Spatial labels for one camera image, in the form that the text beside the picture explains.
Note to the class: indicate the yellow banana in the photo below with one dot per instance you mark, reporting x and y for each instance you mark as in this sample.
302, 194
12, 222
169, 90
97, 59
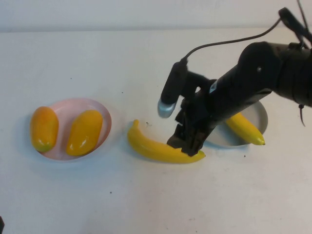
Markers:
151, 148
246, 126

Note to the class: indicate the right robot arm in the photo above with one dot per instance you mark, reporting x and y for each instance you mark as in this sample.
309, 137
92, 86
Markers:
287, 70

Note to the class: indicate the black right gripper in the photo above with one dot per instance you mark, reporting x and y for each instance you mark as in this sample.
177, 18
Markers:
224, 100

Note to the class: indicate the plain yellow mango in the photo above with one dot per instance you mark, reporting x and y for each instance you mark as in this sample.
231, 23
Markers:
84, 132

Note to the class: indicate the mango with orange blush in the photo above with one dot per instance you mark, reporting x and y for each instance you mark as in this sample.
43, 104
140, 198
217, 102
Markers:
44, 129

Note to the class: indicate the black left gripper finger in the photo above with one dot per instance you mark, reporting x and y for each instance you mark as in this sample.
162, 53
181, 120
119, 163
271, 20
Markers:
1, 222

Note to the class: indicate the pink round plate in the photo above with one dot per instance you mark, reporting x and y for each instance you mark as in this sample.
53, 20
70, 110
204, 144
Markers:
63, 114

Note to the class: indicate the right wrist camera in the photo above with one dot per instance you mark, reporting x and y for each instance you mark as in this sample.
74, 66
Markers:
170, 92

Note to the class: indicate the grey-blue round plate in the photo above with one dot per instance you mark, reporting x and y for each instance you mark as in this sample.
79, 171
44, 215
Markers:
258, 114

